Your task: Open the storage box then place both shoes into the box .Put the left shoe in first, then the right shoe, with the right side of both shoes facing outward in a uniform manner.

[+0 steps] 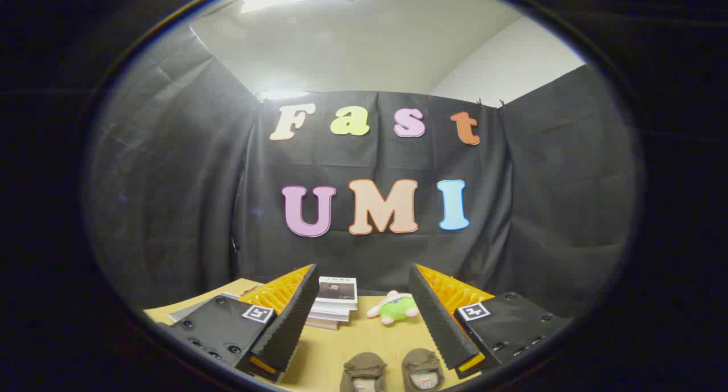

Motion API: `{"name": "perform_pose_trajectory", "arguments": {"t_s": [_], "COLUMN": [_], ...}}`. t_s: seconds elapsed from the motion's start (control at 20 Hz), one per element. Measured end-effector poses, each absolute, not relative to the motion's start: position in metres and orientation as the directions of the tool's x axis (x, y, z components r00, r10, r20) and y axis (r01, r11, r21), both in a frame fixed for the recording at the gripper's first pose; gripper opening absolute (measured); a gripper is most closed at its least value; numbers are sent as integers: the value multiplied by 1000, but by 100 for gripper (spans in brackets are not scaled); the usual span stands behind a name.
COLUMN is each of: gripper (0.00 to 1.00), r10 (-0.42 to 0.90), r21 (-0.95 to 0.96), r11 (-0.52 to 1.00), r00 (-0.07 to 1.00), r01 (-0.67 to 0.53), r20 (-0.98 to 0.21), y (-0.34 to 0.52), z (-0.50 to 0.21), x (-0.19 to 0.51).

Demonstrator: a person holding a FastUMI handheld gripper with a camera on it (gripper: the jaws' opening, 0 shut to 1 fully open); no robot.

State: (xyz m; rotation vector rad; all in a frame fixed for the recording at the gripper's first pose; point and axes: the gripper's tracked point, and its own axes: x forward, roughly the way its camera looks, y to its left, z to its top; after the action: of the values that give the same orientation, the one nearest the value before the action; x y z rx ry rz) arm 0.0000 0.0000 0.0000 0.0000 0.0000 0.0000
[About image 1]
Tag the pale brown-edged book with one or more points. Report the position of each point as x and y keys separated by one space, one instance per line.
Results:
x=321 y=324

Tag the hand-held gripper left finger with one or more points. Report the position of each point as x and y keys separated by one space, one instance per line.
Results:
x=290 y=324

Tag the green and pink plush toy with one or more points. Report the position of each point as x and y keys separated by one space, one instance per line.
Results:
x=398 y=309

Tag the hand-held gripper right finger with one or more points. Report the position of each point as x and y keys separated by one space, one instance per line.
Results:
x=438 y=318

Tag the thick white book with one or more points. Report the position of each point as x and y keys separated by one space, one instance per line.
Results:
x=329 y=316

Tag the white book with portrait cover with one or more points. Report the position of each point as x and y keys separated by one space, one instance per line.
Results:
x=336 y=292

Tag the brown fuzzy shoe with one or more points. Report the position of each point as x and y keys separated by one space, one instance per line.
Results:
x=364 y=364
x=424 y=360

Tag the black backdrop cloth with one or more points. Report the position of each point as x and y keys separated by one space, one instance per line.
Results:
x=170 y=210

